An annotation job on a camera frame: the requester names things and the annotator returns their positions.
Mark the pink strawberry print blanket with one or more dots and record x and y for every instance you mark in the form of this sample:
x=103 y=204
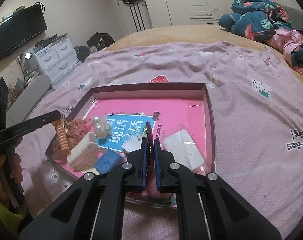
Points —
x=257 y=105

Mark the tan bed sheet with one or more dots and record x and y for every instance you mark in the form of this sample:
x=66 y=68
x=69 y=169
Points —
x=189 y=34

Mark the white wardrobe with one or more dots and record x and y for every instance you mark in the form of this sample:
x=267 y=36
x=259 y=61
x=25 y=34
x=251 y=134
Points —
x=147 y=14

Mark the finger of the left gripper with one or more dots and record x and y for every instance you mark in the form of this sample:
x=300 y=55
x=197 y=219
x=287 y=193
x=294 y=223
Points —
x=10 y=135

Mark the grey padded headboard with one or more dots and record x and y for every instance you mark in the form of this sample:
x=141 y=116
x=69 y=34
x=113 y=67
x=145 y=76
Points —
x=295 y=15

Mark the white earring card bag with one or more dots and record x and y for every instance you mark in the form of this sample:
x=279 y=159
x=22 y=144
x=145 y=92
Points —
x=184 y=149

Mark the pink pajama garment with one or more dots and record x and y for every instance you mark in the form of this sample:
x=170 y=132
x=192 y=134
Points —
x=290 y=44

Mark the pink book in tray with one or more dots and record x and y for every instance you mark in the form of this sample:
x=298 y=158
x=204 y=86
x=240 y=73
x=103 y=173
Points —
x=128 y=117

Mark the clear bag with earrings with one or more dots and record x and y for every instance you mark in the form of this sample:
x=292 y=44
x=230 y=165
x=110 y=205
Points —
x=133 y=144

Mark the maroon snap hair clip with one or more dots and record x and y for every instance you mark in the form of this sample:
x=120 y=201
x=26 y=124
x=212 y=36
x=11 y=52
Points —
x=150 y=152

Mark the pearl hair accessory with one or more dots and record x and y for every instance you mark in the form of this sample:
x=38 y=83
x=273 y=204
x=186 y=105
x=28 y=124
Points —
x=101 y=127

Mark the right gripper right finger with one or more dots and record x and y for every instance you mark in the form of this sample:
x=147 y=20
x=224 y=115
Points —
x=208 y=207

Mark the white claw hair clip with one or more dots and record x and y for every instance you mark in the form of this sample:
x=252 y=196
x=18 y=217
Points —
x=84 y=154

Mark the white drawer cabinet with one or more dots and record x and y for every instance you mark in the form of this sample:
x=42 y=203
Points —
x=56 y=59

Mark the teal floral quilt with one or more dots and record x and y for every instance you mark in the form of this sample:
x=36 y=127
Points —
x=256 y=20

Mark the dotted mesh bow hair clip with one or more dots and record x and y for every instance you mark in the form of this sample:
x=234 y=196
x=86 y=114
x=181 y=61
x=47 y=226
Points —
x=68 y=135

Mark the left hand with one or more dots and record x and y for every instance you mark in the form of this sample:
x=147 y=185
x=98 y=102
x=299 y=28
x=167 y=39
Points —
x=12 y=189

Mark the black backpack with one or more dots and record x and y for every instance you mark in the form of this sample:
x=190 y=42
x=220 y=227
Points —
x=100 y=41

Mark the black wall television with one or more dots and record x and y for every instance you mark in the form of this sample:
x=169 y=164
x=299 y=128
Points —
x=19 y=28

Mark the dark cardboard tray box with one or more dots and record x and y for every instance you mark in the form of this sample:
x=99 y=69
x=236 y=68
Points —
x=193 y=91

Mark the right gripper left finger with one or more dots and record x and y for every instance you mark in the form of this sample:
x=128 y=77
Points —
x=93 y=206

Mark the grey chair back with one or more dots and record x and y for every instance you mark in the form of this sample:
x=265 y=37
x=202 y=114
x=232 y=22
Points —
x=28 y=100

